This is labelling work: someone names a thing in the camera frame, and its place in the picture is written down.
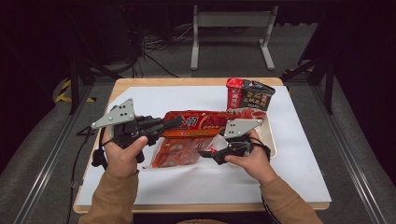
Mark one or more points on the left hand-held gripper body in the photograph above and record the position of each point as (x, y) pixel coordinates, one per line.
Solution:
(120, 116)

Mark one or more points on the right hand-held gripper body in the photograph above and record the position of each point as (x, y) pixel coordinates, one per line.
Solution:
(239, 127)

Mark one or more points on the small snack packet black red ends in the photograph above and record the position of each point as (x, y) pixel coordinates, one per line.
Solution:
(213, 150)

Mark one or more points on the red meat print packet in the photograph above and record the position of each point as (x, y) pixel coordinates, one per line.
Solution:
(249, 113)

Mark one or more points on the large orange sauce packet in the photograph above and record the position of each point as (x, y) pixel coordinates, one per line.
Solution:
(177, 154)

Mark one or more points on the red hotpot base packet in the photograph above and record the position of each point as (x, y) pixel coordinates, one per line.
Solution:
(202, 123)

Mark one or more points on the cream plastic bin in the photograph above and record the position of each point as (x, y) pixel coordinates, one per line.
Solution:
(269, 140)

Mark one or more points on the black and red seasoning packet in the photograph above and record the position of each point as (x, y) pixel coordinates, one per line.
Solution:
(255, 93)

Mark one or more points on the person's right hand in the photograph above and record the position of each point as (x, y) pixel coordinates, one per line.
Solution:
(255, 165)

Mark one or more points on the person's left hand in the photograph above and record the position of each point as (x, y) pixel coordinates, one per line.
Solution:
(123, 161)

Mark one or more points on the black metal stand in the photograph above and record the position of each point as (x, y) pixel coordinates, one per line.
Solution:
(74, 84)
(329, 84)

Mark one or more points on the grey metal stand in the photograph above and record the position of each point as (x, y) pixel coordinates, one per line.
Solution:
(233, 19)

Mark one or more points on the aluminium floor rail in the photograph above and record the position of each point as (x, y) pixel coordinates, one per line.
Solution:
(351, 168)
(49, 168)

